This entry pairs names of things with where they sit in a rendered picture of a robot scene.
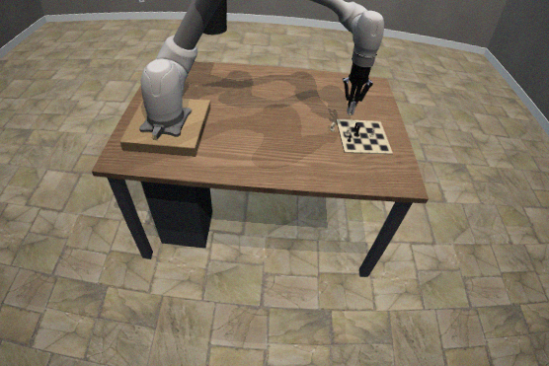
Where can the black and cream chessboard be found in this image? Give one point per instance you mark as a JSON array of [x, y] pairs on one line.
[[364, 144]]

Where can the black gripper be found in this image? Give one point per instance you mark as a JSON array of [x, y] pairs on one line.
[[357, 84]]

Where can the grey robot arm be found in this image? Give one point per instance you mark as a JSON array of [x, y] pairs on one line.
[[160, 83]]

